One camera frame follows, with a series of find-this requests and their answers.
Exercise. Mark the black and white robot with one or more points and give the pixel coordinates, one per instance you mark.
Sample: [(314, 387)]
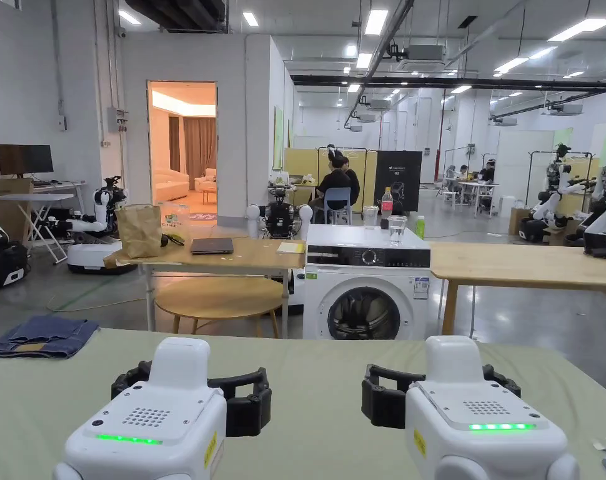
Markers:
[(0, 260)]

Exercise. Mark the humanoid robot on black base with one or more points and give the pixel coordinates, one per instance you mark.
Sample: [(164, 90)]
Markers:
[(605, 220)]

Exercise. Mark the bed with pale green sheet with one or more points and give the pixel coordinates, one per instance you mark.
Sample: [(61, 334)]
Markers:
[(313, 390)]

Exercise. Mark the group of people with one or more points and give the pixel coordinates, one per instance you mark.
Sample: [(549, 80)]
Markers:
[(470, 180), (338, 185)]

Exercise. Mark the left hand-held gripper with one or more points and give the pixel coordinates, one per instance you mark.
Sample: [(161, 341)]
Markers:
[(148, 450)]

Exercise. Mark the white robot with black arm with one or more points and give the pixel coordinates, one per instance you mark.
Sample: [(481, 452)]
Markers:
[(95, 220)]

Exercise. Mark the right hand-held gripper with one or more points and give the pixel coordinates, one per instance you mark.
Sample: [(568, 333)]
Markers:
[(483, 450)]

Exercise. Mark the white sofa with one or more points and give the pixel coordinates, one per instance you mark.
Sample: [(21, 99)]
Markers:
[(170, 185)]

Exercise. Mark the robot with white round shoulders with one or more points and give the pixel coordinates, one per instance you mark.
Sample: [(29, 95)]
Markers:
[(280, 217)]

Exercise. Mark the desk with monitors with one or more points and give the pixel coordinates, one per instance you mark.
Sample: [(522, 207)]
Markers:
[(25, 160)]

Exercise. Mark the white washing machine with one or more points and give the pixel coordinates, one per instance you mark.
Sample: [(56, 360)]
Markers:
[(363, 300)]

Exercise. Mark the white humanoid robot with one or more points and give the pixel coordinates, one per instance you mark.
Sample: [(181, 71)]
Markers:
[(553, 200)]

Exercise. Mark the blue denim jeans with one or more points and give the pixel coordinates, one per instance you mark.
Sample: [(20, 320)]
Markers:
[(43, 335)]

